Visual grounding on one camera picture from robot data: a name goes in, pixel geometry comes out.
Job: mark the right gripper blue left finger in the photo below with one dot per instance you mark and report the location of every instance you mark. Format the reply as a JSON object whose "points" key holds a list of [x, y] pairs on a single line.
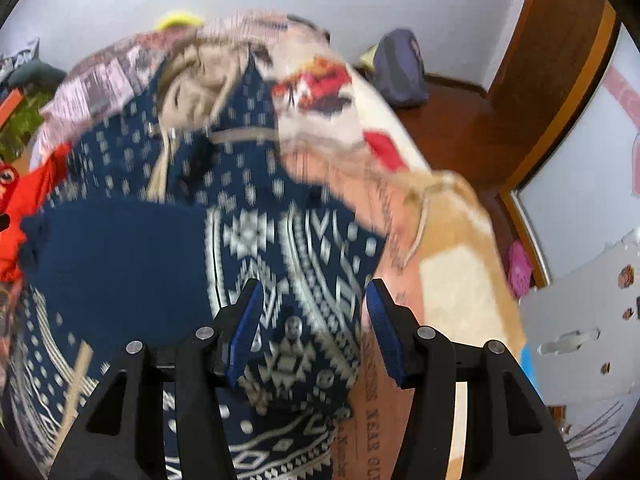
{"points": [[240, 326]]}

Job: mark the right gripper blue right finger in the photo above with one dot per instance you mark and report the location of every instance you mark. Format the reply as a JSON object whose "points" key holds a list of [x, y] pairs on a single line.
{"points": [[385, 317]]}

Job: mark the navy patterned hooded garment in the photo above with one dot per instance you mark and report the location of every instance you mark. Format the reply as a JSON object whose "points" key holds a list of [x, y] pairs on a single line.
{"points": [[167, 209]]}

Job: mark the printed patchwork bed sheet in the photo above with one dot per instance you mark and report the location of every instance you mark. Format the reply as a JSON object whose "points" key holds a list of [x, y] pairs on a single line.
{"points": [[440, 255]]}

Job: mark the pink small item on floor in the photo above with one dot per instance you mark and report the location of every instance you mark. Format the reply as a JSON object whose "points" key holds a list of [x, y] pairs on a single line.
{"points": [[520, 270]]}

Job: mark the white hard suitcase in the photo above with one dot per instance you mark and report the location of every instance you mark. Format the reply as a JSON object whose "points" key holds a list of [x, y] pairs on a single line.
{"points": [[582, 335]]}

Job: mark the white sliding wardrobe door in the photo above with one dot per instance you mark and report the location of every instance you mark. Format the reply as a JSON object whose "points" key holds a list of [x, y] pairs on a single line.
{"points": [[577, 191]]}

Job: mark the red folded garment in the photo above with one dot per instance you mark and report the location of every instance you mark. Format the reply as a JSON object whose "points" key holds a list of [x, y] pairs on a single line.
{"points": [[26, 200]]}

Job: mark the red plush toy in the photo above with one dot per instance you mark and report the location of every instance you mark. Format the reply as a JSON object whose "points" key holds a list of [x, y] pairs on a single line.
{"points": [[9, 178]]}

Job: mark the purple grey backpack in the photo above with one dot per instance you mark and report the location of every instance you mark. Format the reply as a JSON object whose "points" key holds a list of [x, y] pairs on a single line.
{"points": [[399, 74]]}

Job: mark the yellow curved bed headboard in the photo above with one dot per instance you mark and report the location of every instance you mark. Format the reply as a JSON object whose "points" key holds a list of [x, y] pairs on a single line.
{"points": [[179, 18]]}

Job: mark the orange box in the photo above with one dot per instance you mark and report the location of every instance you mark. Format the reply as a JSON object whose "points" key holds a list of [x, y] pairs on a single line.
{"points": [[9, 105]]}

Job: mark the grey green pillow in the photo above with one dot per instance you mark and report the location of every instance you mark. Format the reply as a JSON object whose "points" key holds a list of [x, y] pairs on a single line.
{"points": [[36, 73]]}

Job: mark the brown wooden door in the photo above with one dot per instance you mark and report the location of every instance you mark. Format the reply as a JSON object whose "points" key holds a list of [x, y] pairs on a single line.
{"points": [[554, 40]]}

